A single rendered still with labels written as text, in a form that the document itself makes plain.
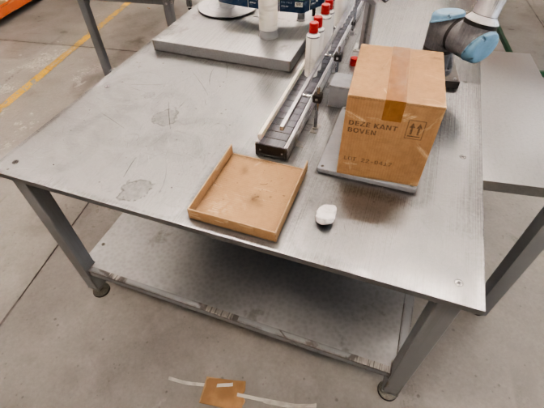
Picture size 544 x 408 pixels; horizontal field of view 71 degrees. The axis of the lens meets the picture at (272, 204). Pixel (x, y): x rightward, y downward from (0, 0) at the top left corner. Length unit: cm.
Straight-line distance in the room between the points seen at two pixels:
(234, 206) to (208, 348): 86
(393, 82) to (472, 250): 49
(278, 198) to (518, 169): 76
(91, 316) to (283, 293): 92
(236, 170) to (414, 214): 55
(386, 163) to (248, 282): 83
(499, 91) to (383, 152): 79
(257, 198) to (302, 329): 64
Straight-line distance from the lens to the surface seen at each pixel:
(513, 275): 178
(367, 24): 190
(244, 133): 137
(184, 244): 183
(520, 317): 214
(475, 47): 158
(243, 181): 117
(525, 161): 147
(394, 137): 109
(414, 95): 106
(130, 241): 192
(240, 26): 203
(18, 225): 259
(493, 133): 155
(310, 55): 153
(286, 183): 116
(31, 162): 148
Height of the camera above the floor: 165
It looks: 47 degrees down
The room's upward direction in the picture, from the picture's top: 1 degrees counter-clockwise
